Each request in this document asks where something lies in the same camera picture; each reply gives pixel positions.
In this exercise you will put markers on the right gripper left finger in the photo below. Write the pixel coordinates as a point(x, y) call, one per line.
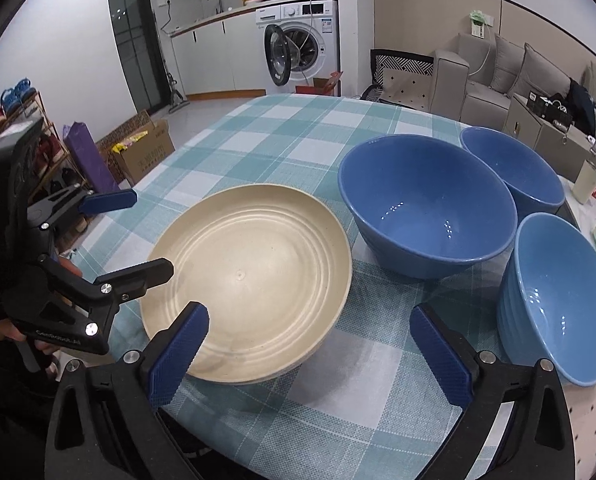
point(170, 353)

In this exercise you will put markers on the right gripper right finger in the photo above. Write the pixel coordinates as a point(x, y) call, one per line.
point(447, 353)

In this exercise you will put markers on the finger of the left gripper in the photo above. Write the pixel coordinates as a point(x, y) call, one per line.
point(100, 203)
point(136, 280)

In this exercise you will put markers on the light blue ribbed bowl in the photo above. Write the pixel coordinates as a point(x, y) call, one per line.
point(547, 299)

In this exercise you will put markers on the large beige plate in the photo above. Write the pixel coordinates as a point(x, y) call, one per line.
point(273, 267)

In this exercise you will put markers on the large blue bowl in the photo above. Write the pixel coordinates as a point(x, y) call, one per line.
point(426, 208)

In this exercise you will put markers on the dark blue bowl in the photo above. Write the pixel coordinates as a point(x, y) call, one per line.
point(533, 183)

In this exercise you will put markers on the white kitchen cabinets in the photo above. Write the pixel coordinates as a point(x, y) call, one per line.
point(222, 58)

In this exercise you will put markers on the brown cardboard box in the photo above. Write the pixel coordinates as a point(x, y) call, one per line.
point(136, 147)

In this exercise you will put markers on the purple bag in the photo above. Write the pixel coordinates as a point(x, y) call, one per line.
point(87, 157)

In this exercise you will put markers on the wooden shoe rack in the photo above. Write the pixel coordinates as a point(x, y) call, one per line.
point(34, 162)

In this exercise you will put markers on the vacuum mop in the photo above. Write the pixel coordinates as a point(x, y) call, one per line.
point(177, 99)

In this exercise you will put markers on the white marble coffee table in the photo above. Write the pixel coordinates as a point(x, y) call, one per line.
point(584, 215)

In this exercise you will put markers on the red cardboard box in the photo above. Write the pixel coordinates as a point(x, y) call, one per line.
point(320, 86)

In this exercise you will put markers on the cream cup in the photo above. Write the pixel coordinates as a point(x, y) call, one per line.
point(585, 184)

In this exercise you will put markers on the white washing machine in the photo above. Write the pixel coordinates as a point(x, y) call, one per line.
point(300, 42)

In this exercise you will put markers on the grey side cabinet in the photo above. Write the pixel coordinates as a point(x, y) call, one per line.
point(564, 152)

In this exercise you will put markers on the black box on cabinet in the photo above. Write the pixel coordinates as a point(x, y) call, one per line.
point(552, 111)

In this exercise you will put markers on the grey sofa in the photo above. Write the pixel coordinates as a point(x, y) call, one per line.
point(477, 79)

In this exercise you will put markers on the black patterned rug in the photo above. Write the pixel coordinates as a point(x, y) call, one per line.
point(400, 78)

